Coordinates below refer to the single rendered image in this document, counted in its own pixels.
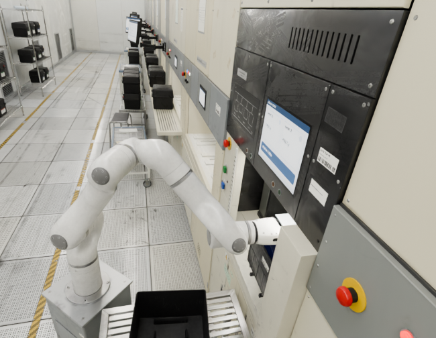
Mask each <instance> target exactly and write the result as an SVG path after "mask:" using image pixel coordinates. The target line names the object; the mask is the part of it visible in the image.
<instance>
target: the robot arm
mask: <svg viewBox="0 0 436 338"><path fill-rule="evenodd" d="M140 164H144V165H145V166H146V167H148V168H150V169H153V170H155V171H156V172H157V173H158V174H159V175H160V176H161V177H162V178H163V179H164V180H165V181H166V183H167V184H168V185H169V186H170V187H171V189H172V190H173V191H174V192H175V193H176V194H177V195H178V196H179V197H180V199H181V200H182V201H183V202H184V203H185V205H186V206H187V207H188V208H189V209H190V210H191V211H192V212H193V213H194V214H195V215H196V216H197V218H198V219H199V220H200V221H201V223H202V224H203V225H204V226H205V227H206V228H207V241H208V244H209V247H210V248H211V249H215V248H221V247H224V248H225V249H226V250H227V251H228V252H229V253H231V254H235V255H239V254H242V253H243V252H245V250H246V249H247V248H248V245H251V244H254V243H256V244H260V245H276V243H277V240H278V235H279V232H280V227H281V224H280V222H279V221H278V219H275V218H274V217H271V218H263V219H256V220H253V221H250V220H249V221H234V220H233V218H232V217H231V215H230V214H229V213H228V212H227V211H226V210H225V209H224V207H223V206H222V205H221V204H220V203H219V202H218V201H217V199H216V198H215V197H214V196H213V195H212V194H211V193H210V192H209V190H208V189H207V188H206V186H205V185H204V184H203V183H202V182H201V180H200V179H199V178H198V176H197V175H196V174H195V173H194V172H193V171H192V169H191V168H190V167H189V165H188V164H187V163H186V162H185V161H184V160H183V159H182V157H181V156H180V154H179V153H178V152H177V151H176V150H175V149H174V148H173V147H172V146H171V145H170V144H169V143H168V142H166V141H164V140H162V139H138V138H136V137H131V138H128V139H125V140H123V141H121V142H119V143H118V144H116V145H115V146H113V147H112V148H110V149H109V150H107V151H106V152H105V153H103V154H101V155H100V156H99V157H98V158H97V159H96V160H95V161H94V162H93V163H92V164H91V165H90V167H89V169H88V170H87V178H88V182H87V184H86V186H85V187H84V189H83V191H82V192H81V194H80V195H79V197H78V198H77V199H76V200H75V201H74V202H73V204H72V205H71V206H70V207H69V208H68V210H67V211H66V212H65V213H64V214H63V215H62V216H61V218H59V220H57V222H55V224H54V225H53V227H52V229H51V231H50V241H51V243H52V244H53V246H54V247H56V248H58V249H61V250H67V251H66V257H67V260H68V267H69V270H70V275H71V280H70V281H69V282H68V284H67V286H66V290H65V294H66V297H67V299H68V300H69V301H70V302H71V303H73V304H78V305H85V304H90V303H93V302H96V301H97V300H99V299H100V298H102V297H103V296H104V295H105V294H106V293H107V291H108V289H109V287H110V277H109V275H108V274H107V273H106V272H104V271H102V270H101V269H100V264H99V256H98V251H97V244H98V241H99V238H100V235H101V231H102V228H103V222H104V215H103V209H104V208H105V207H106V205H107V204H108V202H109V201H110V200H111V198H112V197H113V195H114V194H115V187H116V186H117V185H118V183H119V182H120V181H121V180H122V179H123V178H124V177H125V176H126V175H127V174H128V173H129V172H130V171H131V170H132V169H133V168H135V167H136V166H137V165H140Z"/></svg>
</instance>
